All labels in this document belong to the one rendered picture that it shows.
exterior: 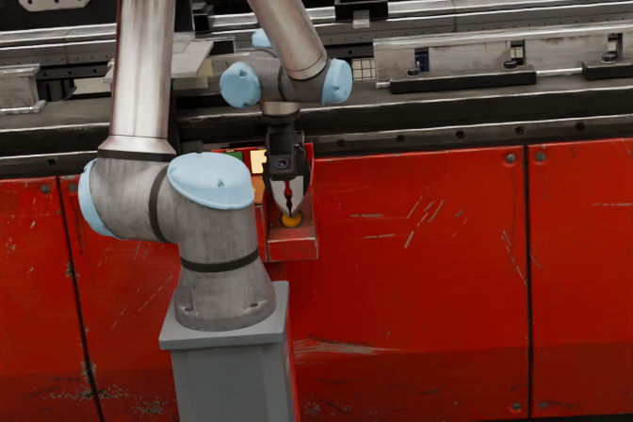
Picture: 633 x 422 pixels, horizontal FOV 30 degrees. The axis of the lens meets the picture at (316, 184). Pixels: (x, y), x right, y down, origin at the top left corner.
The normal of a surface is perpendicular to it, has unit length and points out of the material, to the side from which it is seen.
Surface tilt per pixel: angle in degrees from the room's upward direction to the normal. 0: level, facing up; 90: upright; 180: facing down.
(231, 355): 90
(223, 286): 73
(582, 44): 90
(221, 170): 8
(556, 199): 90
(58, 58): 90
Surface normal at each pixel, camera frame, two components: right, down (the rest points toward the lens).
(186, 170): 0.04, -0.92
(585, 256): -0.04, 0.33
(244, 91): -0.41, 0.40
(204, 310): -0.29, 0.04
